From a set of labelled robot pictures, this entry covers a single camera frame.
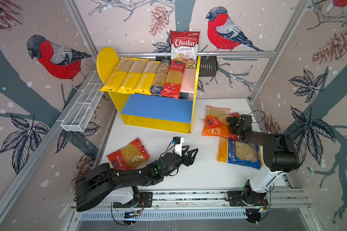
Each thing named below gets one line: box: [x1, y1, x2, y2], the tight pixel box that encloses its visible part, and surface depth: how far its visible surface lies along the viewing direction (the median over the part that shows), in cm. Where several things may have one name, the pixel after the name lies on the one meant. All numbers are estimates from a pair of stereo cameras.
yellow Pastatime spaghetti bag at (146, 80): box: [132, 61, 161, 96], surface depth 74 cm
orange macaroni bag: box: [201, 104, 231, 138], surface depth 100 cm
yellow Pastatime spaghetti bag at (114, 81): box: [99, 56, 135, 93], surface depth 77 cm
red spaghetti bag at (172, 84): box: [160, 59, 187, 100], surface depth 73 cm
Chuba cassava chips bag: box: [169, 30, 201, 69], surface depth 87 cm
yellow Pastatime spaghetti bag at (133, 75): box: [117, 57, 150, 95], surface depth 76 cm
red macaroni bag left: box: [106, 137, 150, 170], surface depth 87 cm
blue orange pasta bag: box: [217, 137, 264, 170], surface depth 88 cm
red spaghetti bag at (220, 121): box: [203, 112, 241, 130], surface depth 100 cm
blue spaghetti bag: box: [149, 59, 172, 96], surface depth 74 cm
